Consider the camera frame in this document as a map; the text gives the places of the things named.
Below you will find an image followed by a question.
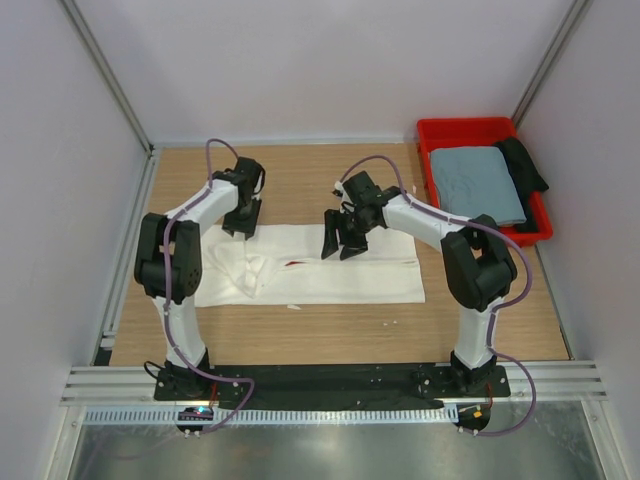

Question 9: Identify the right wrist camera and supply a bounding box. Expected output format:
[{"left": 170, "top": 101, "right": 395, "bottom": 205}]
[{"left": 332, "top": 180, "right": 350, "bottom": 202}]

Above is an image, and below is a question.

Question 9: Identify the red plastic bin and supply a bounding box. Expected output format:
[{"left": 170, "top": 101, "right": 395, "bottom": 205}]
[{"left": 417, "top": 117, "right": 553, "bottom": 247}]

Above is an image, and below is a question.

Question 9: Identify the slotted cable duct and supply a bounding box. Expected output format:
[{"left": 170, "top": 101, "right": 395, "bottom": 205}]
[{"left": 83, "top": 405, "right": 458, "bottom": 427}]

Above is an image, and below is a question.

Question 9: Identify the aluminium frame post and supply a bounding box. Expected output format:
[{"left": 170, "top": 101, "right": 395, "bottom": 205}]
[
  {"left": 511, "top": 0, "right": 594, "bottom": 129},
  {"left": 58, "top": 0, "right": 154, "bottom": 156}
]

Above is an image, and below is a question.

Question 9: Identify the black t shirt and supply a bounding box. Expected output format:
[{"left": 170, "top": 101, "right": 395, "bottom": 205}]
[{"left": 493, "top": 136, "right": 549, "bottom": 233}]

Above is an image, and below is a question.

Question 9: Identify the right aluminium frame post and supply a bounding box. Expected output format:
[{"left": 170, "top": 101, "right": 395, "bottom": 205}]
[{"left": 511, "top": 0, "right": 594, "bottom": 129}]

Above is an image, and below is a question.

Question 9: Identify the left aluminium frame post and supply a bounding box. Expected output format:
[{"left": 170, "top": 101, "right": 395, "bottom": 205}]
[{"left": 58, "top": 0, "right": 154, "bottom": 156}]

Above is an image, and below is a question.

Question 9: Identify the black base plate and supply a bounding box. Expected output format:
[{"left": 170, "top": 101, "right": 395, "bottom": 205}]
[{"left": 144, "top": 362, "right": 511, "bottom": 411}]

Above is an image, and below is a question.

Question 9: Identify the grey folded t shirt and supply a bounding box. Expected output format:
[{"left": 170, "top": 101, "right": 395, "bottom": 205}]
[{"left": 429, "top": 146, "right": 526, "bottom": 227}]

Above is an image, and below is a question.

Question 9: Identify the white t shirt red print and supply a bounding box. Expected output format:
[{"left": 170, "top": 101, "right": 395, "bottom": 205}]
[{"left": 195, "top": 224, "right": 425, "bottom": 307}]

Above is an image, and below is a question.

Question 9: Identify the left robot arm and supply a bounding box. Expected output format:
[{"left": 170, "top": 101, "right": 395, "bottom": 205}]
[{"left": 134, "top": 157, "right": 266, "bottom": 401}]

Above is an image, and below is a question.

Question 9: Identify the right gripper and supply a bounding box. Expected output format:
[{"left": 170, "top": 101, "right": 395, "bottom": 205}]
[{"left": 321, "top": 209, "right": 376, "bottom": 261}]

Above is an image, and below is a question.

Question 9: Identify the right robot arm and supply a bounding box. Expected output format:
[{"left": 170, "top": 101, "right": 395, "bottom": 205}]
[{"left": 321, "top": 171, "right": 517, "bottom": 396}]

